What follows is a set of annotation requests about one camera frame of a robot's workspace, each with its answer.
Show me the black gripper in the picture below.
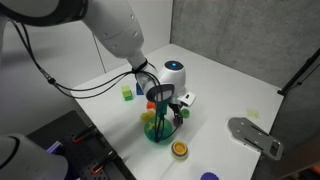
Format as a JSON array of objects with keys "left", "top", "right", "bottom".
[{"left": 168, "top": 102, "right": 185, "bottom": 127}]

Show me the yellow sticky note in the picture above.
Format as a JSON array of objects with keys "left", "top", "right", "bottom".
[{"left": 246, "top": 107, "right": 260, "bottom": 120}]

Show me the large purple ridged dome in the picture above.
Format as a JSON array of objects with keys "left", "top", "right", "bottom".
[{"left": 200, "top": 171, "right": 220, "bottom": 180}]

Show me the red handled clamp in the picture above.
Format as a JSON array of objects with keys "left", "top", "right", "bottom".
[
  {"left": 91, "top": 151, "right": 118, "bottom": 175},
  {"left": 72, "top": 124, "right": 96, "bottom": 144}
]

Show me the black cable with connector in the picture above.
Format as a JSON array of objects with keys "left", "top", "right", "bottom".
[{"left": 11, "top": 19, "right": 158, "bottom": 100}]

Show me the black robot base board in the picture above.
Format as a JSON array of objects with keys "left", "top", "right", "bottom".
[{"left": 26, "top": 110, "right": 136, "bottom": 180}]

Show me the lime green cube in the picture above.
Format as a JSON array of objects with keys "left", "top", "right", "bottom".
[{"left": 120, "top": 85, "right": 133, "bottom": 98}]

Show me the orange toy figure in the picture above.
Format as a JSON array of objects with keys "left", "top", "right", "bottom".
[{"left": 145, "top": 100, "right": 157, "bottom": 110}]

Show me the purple stacking bowl under yellow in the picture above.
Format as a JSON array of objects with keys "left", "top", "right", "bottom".
[{"left": 171, "top": 149, "right": 190, "bottom": 159}]

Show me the yellow toy figure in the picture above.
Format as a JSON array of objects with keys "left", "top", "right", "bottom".
[{"left": 139, "top": 109, "right": 156, "bottom": 122}]

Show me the black stand pole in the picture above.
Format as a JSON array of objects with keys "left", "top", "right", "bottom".
[{"left": 277, "top": 47, "right": 320, "bottom": 97}]

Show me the blue cube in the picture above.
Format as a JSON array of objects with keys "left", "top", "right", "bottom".
[{"left": 135, "top": 81, "right": 145, "bottom": 96}]

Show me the green translucent bowl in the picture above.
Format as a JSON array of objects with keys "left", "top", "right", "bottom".
[{"left": 143, "top": 117, "right": 178, "bottom": 145}]

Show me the grey metal mounting plate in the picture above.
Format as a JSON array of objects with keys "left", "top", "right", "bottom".
[{"left": 227, "top": 116, "right": 284, "bottom": 161}]

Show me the small green bowl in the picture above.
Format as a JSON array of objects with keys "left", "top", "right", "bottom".
[{"left": 180, "top": 108, "right": 191, "bottom": 119}]

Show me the small lavender strip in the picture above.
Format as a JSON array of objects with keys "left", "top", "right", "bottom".
[{"left": 46, "top": 140, "right": 64, "bottom": 154}]

